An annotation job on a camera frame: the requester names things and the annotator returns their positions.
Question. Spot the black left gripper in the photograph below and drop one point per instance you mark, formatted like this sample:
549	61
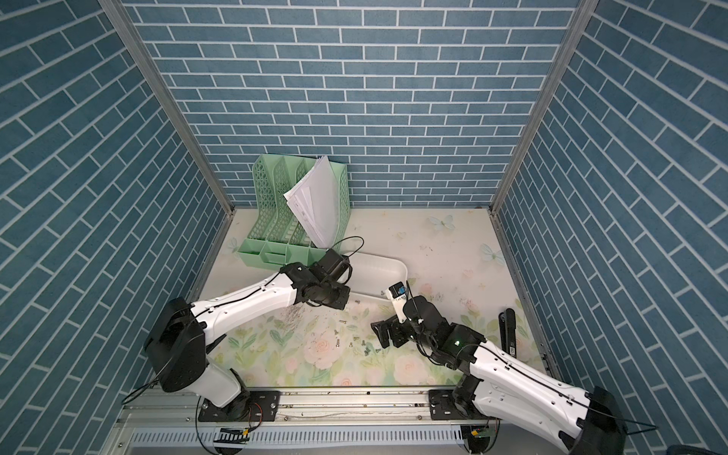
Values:
343	300

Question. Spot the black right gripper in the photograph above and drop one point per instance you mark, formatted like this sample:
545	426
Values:
383	333

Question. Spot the white plastic storage box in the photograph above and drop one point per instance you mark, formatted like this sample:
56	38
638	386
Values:
372	276

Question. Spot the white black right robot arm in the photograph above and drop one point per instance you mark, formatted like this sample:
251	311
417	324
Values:
496	385

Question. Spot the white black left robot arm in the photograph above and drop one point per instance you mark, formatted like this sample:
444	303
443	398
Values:
184	335

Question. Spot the green plastic file organizer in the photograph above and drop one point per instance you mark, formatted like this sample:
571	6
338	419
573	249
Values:
277	238

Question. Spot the floral table mat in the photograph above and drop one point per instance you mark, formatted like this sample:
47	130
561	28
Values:
454	260

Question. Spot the white paper stack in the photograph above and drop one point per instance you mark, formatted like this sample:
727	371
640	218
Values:
314	200

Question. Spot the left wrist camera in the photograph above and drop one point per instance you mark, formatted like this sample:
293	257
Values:
332	265

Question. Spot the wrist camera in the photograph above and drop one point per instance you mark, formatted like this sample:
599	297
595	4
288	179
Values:
332	265
398	293

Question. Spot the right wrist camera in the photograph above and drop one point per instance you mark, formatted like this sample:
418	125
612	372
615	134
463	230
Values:
398	293

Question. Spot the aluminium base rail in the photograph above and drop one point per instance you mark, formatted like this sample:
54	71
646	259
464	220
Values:
413	420

